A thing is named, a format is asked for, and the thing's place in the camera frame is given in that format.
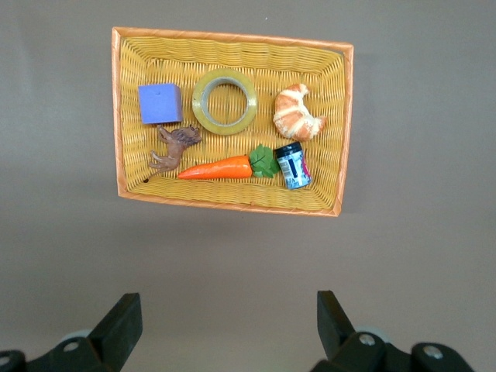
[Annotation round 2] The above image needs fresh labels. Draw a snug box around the purple foam cube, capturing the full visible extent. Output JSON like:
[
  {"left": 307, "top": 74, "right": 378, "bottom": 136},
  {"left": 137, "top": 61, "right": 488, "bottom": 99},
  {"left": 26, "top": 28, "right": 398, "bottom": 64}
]
[{"left": 137, "top": 82, "right": 184, "bottom": 126}]

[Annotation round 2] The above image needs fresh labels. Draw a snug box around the orange toy carrot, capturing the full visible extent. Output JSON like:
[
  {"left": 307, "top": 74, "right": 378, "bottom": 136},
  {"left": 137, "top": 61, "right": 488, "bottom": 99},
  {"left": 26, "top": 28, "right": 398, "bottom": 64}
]
[{"left": 177, "top": 143, "right": 281, "bottom": 181}]

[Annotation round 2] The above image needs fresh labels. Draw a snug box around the orange rimmed yellow wicker basket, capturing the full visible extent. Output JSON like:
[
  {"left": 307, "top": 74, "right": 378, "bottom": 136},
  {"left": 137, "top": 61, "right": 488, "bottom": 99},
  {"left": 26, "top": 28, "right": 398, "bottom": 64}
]
[{"left": 111, "top": 26, "right": 355, "bottom": 218}]

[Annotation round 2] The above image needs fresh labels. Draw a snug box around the brown table cloth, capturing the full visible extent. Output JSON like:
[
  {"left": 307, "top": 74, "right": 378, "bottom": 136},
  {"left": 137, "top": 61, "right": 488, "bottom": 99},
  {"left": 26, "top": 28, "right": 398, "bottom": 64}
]
[{"left": 0, "top": 0, "right": 496, "bottom": 372}]

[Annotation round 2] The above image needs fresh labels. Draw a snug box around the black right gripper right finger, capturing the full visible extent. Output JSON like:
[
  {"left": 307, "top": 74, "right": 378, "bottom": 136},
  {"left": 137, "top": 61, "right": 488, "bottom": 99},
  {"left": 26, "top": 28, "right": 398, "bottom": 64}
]
[{"left": 312, "top": 290, "right": 476, "bottom": 372}]

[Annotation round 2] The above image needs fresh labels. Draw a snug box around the yellow packing tape roll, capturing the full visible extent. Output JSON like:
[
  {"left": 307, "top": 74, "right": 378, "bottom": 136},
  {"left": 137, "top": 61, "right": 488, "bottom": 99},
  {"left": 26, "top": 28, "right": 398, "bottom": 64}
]
[{"left": 191, "top": 68, "right": 259, "bottom": 136}]

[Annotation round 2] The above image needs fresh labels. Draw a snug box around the toy croissant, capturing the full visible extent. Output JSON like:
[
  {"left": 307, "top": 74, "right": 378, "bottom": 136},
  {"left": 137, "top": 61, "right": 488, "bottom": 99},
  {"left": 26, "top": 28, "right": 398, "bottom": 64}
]
[{"left": 273, "top": 82, "right": 329, "bottom": 143}]

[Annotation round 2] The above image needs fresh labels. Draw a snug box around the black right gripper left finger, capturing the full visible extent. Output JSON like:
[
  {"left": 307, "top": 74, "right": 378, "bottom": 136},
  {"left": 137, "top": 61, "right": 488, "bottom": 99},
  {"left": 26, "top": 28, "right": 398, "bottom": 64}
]
[{"left": 0, "top": 292, "right": 143, "bottom": 372}]

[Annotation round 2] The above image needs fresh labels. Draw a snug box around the brown toy lion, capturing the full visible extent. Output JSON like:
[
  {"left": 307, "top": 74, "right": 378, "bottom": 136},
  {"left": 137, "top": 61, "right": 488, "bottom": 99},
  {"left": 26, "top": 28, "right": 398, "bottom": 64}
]
[{"left": 143, "top": 123, "right": 203, "bottom": 184}]

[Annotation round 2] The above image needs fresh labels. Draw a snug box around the small blue labelled can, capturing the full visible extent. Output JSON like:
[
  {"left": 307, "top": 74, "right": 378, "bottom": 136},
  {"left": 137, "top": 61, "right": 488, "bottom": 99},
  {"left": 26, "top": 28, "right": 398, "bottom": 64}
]
[{"left": 274, "top": 141, "right": 313, "bottom": 191}]

